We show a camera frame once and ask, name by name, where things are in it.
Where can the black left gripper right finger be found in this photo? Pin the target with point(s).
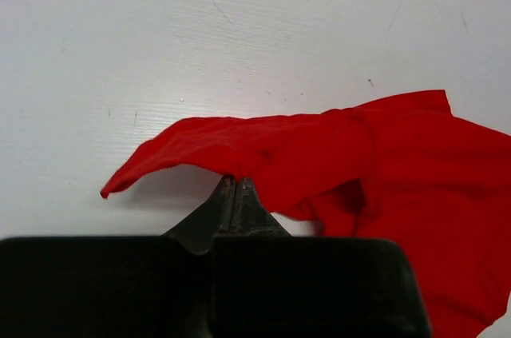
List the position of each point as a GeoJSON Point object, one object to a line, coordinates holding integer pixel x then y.
{"type": "Point", "coordinates": [249, 217]}

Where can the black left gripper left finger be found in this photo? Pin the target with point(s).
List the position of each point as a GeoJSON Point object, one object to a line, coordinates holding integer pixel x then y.
{"type": "Point", "coordinates": [197, 230]}

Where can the red t shirt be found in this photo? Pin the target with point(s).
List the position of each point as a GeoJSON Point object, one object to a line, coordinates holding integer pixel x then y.
{"type": "Point", "coordinates": [402, 168]}

